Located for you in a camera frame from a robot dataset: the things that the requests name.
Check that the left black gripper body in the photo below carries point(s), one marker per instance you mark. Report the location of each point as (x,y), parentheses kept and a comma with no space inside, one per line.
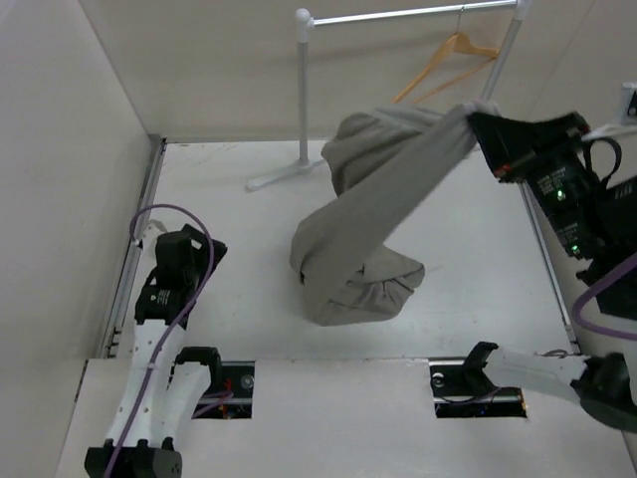
(197,270)

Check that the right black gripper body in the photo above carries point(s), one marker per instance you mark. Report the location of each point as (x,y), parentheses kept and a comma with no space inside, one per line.
(563,187)

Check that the grey trousers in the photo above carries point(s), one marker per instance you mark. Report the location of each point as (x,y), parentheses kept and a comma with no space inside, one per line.
(383,164)

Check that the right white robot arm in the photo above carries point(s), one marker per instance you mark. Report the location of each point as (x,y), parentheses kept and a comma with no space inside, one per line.
(604,387)

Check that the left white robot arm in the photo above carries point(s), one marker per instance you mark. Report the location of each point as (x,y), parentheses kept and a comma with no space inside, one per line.
(166,379)

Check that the wooden clothes hanger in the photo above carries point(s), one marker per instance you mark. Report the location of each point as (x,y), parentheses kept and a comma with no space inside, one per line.
(443,70)

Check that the white clothes rack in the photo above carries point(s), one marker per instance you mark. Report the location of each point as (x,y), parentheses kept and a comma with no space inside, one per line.
(305,23)

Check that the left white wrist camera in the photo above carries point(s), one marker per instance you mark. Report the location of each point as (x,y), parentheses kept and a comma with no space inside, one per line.
(149,236)

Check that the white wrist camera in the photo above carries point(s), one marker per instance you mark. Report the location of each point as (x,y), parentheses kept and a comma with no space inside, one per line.
(628,104)
(149,236)

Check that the left metal table rail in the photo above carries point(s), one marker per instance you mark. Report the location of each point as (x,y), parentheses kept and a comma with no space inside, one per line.
(117,310)

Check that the metal table rail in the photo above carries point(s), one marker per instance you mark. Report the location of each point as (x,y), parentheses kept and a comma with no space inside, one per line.
(117,310)
(528,202)

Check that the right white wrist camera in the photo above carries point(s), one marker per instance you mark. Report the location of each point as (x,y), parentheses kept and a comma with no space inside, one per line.
(628,104)

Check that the right metal table rail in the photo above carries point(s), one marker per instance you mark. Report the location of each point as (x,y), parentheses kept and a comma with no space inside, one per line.
(528,202)

